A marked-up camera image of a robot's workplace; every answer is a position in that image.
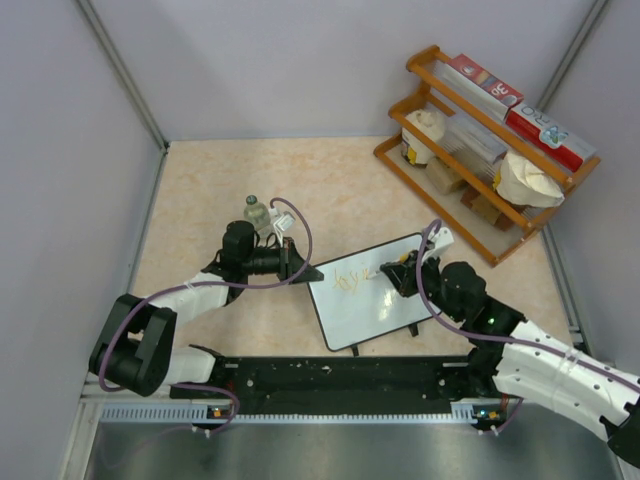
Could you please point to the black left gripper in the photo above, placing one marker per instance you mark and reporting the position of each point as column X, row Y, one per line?
column 289, row 260

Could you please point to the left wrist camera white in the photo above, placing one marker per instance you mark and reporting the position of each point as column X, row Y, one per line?
column 280, row 221

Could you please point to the white whiteboard black frame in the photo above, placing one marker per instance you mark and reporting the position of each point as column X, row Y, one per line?
column 354, row 305

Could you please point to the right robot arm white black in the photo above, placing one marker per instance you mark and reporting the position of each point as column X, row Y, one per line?
column 522, row 359

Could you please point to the red white foil box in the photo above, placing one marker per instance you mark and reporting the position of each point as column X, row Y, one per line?
column 489, row 93

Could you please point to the orange wooden shelf rack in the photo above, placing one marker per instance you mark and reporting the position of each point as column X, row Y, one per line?
column 493, row 167

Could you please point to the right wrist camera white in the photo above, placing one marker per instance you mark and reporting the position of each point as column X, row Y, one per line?
column 438, row 243

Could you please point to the red white wrap box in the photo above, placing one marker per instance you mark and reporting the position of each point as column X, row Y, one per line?
column 557, row 142

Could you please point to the yellow capped white marker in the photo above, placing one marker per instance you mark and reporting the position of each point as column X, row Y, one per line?
column 387, row 266

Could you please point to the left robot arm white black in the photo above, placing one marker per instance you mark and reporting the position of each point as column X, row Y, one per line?
column 135, row 349

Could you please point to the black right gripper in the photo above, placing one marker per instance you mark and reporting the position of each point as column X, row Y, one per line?
column 404, row 274

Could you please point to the tan sponge block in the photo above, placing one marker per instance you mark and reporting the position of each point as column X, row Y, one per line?
column 445, row 179

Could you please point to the brown block on shelf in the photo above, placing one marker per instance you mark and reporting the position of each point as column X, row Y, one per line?
column 482, row 207

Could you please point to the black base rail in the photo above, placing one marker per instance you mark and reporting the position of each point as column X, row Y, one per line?
column 344, row 386

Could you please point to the clear glass bottle green cap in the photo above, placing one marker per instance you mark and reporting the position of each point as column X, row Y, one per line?
column 257, row 213

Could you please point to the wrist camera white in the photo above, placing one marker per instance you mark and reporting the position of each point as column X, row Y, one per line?
column 280, row 221
column 438, row 243

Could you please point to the grey white box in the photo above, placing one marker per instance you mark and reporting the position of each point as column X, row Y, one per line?
column 472, row 142

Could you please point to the white cup paper cover right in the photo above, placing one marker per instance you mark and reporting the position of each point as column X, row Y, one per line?
column 520, row 182

